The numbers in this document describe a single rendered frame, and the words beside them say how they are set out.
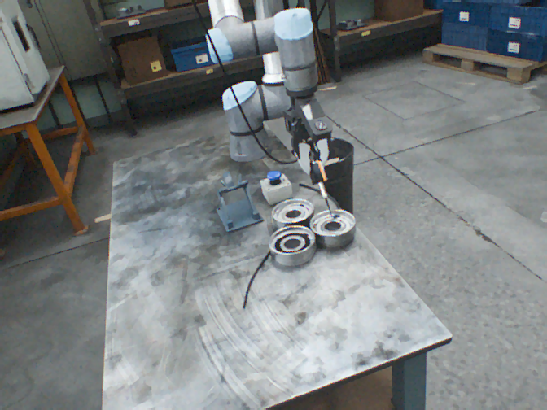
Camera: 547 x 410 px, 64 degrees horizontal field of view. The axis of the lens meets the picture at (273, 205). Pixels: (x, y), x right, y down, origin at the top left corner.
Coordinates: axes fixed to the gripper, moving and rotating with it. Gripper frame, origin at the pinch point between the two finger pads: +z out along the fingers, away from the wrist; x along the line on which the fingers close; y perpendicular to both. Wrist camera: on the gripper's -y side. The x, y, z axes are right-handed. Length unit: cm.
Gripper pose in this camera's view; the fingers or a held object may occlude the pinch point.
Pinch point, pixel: (315, 168)
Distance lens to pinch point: 106.2
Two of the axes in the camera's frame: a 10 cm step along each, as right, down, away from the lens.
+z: 1.6, 8.4, 5.2
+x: -9.3, 3.1, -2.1
